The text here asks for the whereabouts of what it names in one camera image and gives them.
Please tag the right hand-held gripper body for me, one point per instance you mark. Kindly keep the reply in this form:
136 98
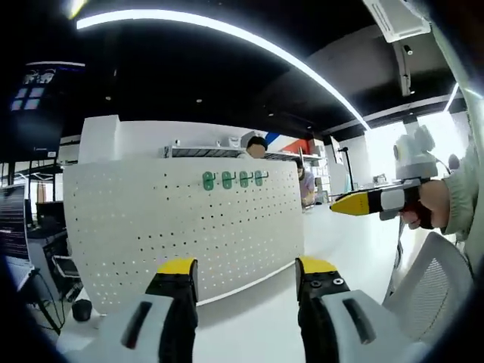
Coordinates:
416 162

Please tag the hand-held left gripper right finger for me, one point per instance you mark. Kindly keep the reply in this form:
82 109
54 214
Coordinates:
314 302

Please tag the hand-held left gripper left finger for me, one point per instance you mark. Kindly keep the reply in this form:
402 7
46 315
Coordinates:
177 302

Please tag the white pegboard mounting plate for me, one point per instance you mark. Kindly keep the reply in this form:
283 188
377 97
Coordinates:
170 234

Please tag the green hook assembly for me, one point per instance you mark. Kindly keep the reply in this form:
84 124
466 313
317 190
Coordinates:
208 181
244 180
259 178
227 180

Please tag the person's right hand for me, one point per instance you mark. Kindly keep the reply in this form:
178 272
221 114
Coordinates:
435 200

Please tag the black tripod stand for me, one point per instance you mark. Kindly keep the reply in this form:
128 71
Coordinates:
349 166

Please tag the black computer mouse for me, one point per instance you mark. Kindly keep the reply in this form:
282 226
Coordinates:
81 310

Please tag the grey mesh office chair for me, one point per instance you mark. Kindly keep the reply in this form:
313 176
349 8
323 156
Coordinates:
431 287

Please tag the ceiling air conditioner unit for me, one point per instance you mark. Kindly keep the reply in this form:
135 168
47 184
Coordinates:
401 19

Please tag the ceiling light strip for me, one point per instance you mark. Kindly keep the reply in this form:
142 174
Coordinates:
227 26

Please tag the dark wall display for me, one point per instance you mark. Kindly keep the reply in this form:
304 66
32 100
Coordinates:
34 113

